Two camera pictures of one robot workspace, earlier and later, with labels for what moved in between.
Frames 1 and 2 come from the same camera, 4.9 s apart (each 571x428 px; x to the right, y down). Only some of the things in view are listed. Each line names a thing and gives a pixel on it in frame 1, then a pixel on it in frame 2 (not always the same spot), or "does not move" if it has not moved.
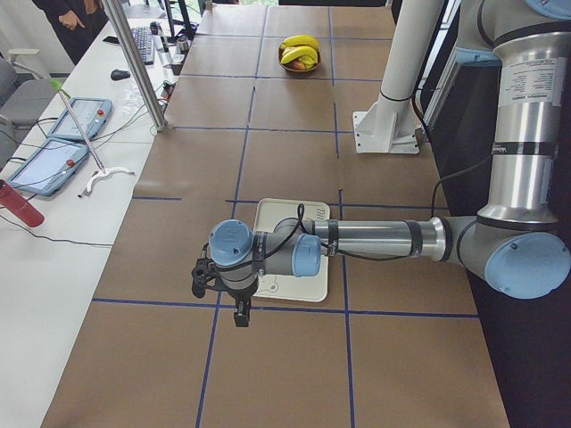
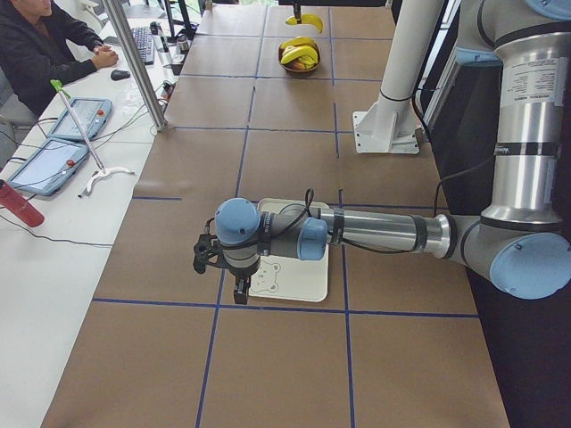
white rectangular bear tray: [310, 288] does not move
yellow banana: [300, 40] to [307, 19]
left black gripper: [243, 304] to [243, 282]
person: [78, 22] to [37, 46]
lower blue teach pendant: [50, 167] does not move
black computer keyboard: [144, 41] does not move
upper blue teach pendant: [92, 113] does not move
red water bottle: [19, 205] does not move
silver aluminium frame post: [143, 73] does not move
